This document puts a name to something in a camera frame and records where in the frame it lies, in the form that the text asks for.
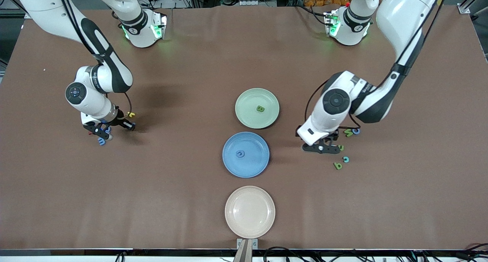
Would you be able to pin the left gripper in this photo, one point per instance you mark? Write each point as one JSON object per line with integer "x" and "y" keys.
{"x": 334, "y": 135}

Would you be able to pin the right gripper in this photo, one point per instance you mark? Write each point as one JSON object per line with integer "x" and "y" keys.
{"x": 122, "y": 121}

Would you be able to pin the green foam letter M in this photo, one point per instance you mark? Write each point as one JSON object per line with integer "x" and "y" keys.
{"x": 347, "y": 132}

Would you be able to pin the blue foam letter m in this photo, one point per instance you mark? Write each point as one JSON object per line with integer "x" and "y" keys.
{"x": 101, "y": 141}

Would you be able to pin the green foam letter q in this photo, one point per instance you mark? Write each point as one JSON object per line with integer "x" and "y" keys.
{"x": 337, "y": 166}

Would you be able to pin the blue foam letter e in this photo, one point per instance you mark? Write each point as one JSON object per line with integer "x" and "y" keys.
{"x": 237, "y": 153}

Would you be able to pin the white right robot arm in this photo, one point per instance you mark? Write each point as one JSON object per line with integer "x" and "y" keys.
{"x": 42, "y": 10}

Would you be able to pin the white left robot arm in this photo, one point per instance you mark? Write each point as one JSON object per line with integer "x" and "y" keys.
{"x": 404, "y": 10}

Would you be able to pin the yellow foam letter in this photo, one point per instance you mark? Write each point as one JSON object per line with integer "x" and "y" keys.
{"x": 130, "y": 114}

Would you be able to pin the blue foam letter O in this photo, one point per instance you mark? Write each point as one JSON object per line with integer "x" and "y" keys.
{"x": 353, "y": 131}

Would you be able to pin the brown table cover sheet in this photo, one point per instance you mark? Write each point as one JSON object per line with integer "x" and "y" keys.
{"x": 171, "y": 197}

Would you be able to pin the blue plate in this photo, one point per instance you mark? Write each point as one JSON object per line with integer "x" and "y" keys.
{"x": 251, "y": 166}

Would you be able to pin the pale green plate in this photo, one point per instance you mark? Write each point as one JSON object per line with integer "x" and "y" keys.
{"x": 248, "y": 102}

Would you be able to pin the pale cream plate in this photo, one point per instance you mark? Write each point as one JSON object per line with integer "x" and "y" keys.
{"x": 249, "y": 212}

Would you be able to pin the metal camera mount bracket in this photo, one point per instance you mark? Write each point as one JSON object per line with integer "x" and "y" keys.
{"x": 247, "y": 250}

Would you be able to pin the aluminium corner bracket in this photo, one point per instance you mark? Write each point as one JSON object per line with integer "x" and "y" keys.
{"x": 464, "y": 8}

